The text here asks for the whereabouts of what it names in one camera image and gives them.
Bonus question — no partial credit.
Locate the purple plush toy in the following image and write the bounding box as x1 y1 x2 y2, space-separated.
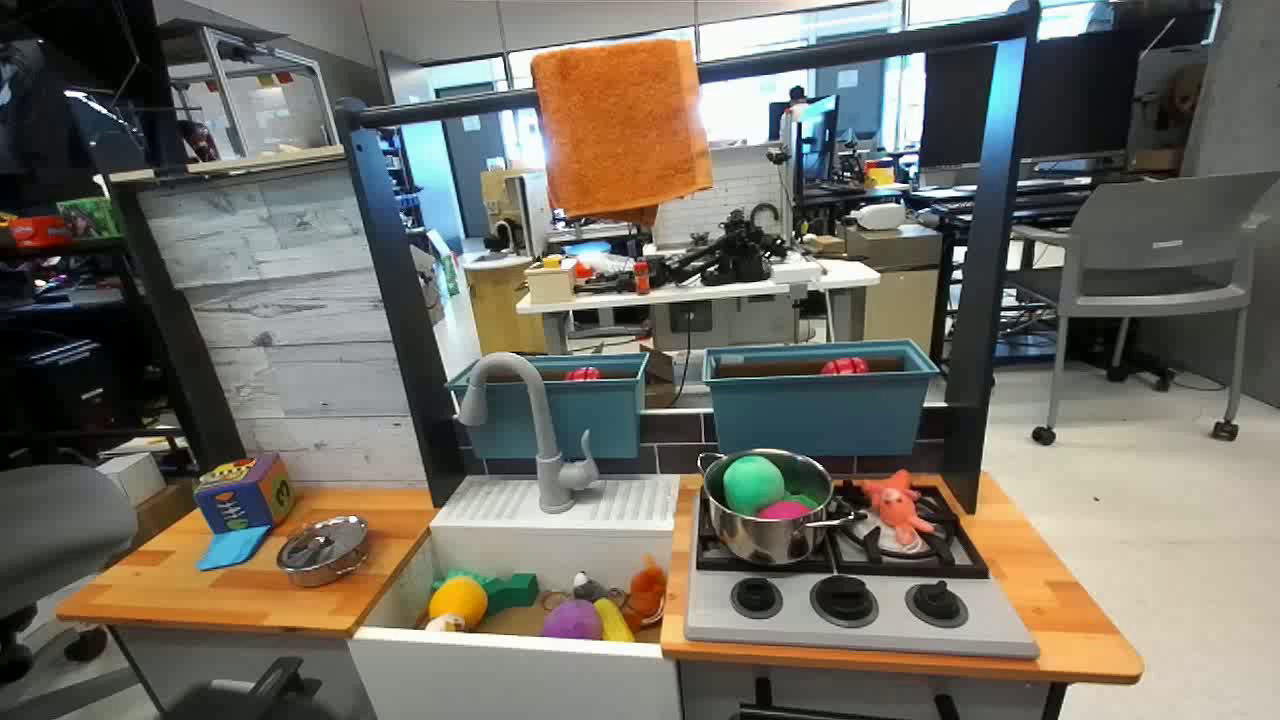
541 596 602 645

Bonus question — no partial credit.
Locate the grey toy faucet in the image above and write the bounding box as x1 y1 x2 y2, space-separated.
460 348 606 522

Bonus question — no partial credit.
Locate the clear storage box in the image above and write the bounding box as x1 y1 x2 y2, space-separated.
162 15 344 166

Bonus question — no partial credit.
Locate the black monitor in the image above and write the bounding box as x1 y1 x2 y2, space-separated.
915 24 1137 171

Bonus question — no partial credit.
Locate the grey wood backsplash panel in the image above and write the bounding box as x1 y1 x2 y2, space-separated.
132 166 430 493

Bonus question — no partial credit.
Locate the yellow green plush pineapple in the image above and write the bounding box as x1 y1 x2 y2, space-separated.
418 568 543 636

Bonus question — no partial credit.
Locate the black stove knob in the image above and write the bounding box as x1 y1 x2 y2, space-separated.
905 578 973 631
729 572 786 620
809 572 884 627

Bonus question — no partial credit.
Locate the orange plush toy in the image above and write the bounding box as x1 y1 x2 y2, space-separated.
619 559 667 631

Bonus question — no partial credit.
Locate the wooden toy kitchen counter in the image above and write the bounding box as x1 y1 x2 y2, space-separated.
55 471 1146 720

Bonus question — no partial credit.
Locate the white toy sink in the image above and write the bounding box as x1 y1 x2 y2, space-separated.
349 471 687 720

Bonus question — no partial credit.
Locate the white background table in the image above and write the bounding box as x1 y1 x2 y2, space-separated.
511 258 884 357

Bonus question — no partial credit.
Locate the grey office chair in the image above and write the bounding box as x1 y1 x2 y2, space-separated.
0 460 140 693

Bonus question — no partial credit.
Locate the orange towel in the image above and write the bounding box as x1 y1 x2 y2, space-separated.
527 36 714 223

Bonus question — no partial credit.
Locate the grey toy stove top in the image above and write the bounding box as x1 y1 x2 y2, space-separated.
679 475 1043 663

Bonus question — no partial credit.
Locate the small metal bowl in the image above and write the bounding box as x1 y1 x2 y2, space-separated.
272 513 374 588

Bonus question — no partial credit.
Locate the steel cooking pot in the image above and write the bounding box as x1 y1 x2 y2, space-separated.
695 446 863 568

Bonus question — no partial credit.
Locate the green ball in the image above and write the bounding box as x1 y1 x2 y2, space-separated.
720 453 791 518

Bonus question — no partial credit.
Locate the orange plush lobster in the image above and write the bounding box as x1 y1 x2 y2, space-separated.
850 470 943 551

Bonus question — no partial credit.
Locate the black kitchen frame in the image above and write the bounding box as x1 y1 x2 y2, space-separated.
331 0 1043 518

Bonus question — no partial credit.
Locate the grey plastic chair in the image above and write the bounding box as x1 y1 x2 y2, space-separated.
1026 167 1280 450

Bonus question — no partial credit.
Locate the pink plush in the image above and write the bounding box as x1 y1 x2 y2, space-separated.
756 497 816 530

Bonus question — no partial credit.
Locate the colourful soft cube toy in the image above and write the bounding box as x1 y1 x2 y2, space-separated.
192 453 299 578

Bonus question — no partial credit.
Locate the black machine on table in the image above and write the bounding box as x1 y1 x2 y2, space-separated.
670 199 791 288

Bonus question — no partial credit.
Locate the teal storage bin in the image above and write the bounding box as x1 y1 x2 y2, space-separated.
699 336 943 463
446 348 652 470

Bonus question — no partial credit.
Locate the yellow toy banana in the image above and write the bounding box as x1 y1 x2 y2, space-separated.
592 596 640 648

